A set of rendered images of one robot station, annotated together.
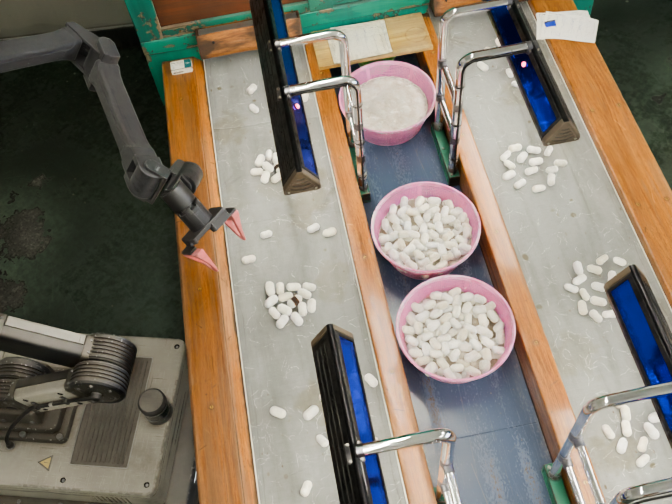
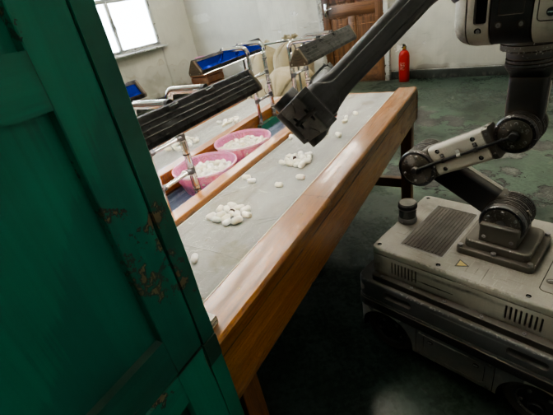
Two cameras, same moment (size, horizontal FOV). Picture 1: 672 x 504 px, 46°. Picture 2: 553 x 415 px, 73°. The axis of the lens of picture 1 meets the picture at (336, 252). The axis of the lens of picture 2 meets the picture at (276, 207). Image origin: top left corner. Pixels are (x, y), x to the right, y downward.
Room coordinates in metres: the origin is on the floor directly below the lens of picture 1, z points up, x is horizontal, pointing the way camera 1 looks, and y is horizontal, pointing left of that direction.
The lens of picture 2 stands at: (2.03, 0.86, 1.30)
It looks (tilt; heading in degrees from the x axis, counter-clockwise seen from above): 29 degrees down; 218
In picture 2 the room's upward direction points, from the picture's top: 11 degrees counter-clockwise
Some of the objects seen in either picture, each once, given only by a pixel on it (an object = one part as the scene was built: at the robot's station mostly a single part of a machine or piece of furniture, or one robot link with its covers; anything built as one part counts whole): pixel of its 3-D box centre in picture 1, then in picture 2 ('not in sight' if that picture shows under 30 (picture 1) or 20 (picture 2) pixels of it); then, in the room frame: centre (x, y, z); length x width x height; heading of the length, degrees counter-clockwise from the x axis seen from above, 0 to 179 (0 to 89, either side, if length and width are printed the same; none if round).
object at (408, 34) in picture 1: (371, 40); not in sight; (1.72, -0.18, 0.77); 0.33 x 0.15 x 0.01; 94
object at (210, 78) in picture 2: not in sight; (206, 75); (-3.06, -4.13, 0.32); 0.42 x 0.42 x 0.64; 88
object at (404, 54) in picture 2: not in sight; (404, 62); (-3.33, -0.72, 0.25); 0.18 x 0.14 x 0.49; 178
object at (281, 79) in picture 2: not in sight; (286, 86); (-1.66, -1.56, 0.40); 0.74 x 0.56 x 0.38; 179
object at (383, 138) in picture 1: (387, 107); not in sight; (1.50, -0.20, 0.72); 0.27 x 0.27 x 0.10
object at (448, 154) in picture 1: (479, 94); not in sight; (1.34, -0.41, 0.90); 0.20 x 0.19 x 0.45; 4
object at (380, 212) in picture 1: (425, 235); (207, 174); (1.06, -0.23, 0.72); 0.27 x 0.27 x 0.10
